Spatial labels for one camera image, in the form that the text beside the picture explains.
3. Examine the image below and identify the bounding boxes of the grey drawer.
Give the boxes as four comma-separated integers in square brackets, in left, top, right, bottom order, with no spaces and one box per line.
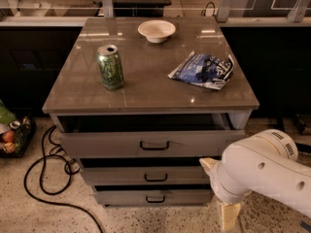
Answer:
[93,183,211,206]
[80,157,209,185]
[61,114,245,158]

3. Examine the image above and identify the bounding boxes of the white bowl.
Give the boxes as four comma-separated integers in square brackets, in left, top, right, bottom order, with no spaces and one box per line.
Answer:
[138,20,176,44]

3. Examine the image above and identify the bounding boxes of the dark background table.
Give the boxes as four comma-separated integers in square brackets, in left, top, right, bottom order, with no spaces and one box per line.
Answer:
[100,0,172,17]

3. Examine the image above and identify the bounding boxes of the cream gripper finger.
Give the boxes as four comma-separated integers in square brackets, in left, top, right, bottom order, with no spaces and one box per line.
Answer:
[199,157,217,174]
[221,203,241,231]

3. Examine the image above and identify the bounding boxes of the black floor cable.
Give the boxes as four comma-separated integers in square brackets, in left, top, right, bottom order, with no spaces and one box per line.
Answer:
[23,125,105,233]

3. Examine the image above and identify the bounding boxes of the green soda can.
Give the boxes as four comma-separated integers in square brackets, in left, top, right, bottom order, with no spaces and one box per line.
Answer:
[97,45,123,90]

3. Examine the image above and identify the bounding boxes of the grey top drawer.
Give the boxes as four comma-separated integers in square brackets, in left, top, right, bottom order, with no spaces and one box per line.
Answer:
[61,114,245,158]

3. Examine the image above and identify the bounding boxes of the black basket with fruit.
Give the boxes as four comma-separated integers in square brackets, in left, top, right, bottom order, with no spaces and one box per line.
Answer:
[0,100,36,158]

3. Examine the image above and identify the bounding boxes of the grey drawer cabinet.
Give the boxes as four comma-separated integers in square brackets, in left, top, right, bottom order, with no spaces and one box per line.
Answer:
[42,16,260,209]

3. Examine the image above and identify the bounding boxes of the blue white chip bag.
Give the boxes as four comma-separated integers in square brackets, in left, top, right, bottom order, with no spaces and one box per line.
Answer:
[168,51,234,90]

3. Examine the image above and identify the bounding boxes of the grey bottom drawer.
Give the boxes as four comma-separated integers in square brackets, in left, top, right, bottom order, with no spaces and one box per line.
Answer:
[93,183,211,206]

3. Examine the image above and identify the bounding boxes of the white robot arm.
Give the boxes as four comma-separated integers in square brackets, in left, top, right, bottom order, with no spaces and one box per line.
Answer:
[199,129,311,231]

